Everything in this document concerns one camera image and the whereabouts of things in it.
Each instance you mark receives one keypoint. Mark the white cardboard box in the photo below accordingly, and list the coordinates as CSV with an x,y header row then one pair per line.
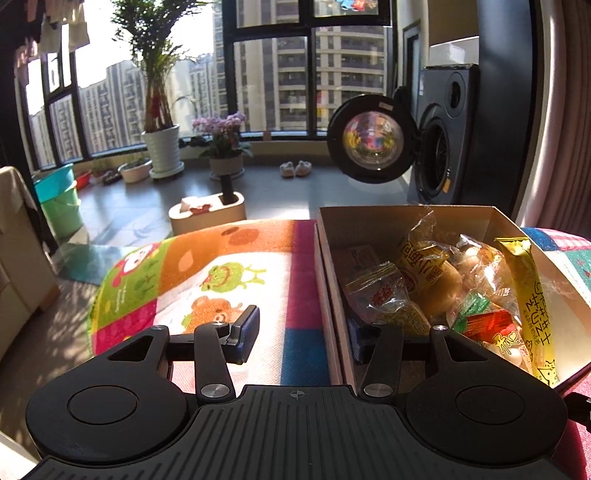
x,y
369,221

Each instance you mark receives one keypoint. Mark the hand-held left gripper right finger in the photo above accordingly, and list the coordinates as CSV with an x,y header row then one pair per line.
x,y
373,344

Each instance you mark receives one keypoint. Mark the hanging clothes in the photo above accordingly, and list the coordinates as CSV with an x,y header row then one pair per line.
x,y
60,27

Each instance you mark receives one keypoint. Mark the beige planter bowl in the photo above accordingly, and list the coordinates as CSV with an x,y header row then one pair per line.
x,y
135,171

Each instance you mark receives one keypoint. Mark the bread bag with yellow label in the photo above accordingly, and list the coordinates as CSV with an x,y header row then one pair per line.
x,y
434,277

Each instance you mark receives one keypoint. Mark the yellow stick snack packet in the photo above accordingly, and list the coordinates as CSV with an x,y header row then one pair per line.
x,y
531,304

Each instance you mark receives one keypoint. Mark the clear bag of round bread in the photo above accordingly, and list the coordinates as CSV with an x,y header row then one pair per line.
x,y
480,263

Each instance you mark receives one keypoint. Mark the black cylinder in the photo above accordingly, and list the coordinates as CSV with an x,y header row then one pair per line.
x,y
227,189

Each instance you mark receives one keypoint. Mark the teal plastic basin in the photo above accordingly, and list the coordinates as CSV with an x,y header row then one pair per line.
x,y
55,184

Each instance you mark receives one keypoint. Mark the white slipper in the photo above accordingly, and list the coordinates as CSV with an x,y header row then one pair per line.
x,y
287,170
303,168

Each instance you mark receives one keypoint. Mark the green plastic bucket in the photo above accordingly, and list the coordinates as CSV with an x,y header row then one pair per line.
x,y
62,214

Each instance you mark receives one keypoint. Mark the green snack bag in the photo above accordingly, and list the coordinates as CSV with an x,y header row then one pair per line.
x,y
475,311

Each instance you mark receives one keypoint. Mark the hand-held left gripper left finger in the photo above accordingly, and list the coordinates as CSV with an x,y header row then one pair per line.
x,y
249,333

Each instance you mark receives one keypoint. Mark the red plastic basin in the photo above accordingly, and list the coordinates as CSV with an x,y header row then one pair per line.
x,y
83,180

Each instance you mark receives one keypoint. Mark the beige cabinet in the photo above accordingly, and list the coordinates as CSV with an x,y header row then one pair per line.
x,y
23,277

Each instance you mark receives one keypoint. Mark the wooden tissue holder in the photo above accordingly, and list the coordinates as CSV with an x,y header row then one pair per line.
x,y
207,221

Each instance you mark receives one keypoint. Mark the dark plant tray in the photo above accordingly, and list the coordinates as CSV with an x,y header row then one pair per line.
x,y
111,178

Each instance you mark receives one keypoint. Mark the pink orchid in pot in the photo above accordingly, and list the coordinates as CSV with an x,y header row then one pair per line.
x,y
226,164

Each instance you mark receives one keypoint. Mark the grey washing machine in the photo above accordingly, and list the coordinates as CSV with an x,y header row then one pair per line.
x,y
448,92

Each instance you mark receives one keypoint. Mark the cartoon animal printed blanket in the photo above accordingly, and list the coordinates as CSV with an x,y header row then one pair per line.
x,y
277,286

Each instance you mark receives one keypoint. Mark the pink printed flat box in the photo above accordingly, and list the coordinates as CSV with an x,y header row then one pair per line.
x,y
364,258

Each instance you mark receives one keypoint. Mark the tall plant in white pot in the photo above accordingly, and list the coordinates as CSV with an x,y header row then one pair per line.
x,y
161,147

